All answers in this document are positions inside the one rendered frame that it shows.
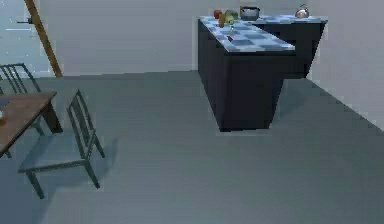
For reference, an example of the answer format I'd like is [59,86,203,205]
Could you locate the silver kettle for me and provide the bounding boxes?
[294,3,311,19]

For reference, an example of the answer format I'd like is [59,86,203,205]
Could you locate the black tiled kitchen counter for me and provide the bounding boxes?
[197,14,329,133]

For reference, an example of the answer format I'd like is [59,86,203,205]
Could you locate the grey metal chair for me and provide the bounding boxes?
[17,89,106,200]
[0,63,46,160]

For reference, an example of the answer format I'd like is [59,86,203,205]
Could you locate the brown wooden table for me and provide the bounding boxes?
[0,91,64,159]

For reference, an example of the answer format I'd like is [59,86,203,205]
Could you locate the grey cooking pot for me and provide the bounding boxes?
[239,5,261,22]

